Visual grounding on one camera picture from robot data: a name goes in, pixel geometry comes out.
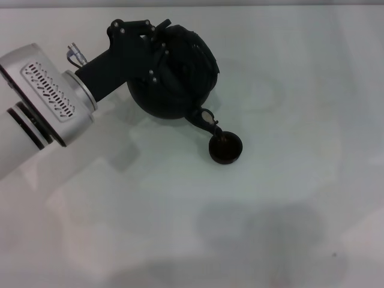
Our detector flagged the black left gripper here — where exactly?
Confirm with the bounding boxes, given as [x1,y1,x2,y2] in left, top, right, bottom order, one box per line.
[74,18,172,101]

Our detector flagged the black round teapot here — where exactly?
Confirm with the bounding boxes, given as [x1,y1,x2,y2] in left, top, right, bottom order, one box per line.
[127,23,223,142]

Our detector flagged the small dark teacup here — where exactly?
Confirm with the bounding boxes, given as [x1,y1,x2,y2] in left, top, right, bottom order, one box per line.
[208,131,244,166]

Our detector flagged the silver cable plug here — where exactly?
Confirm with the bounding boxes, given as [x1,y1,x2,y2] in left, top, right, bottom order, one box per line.
[66,43,88,66]

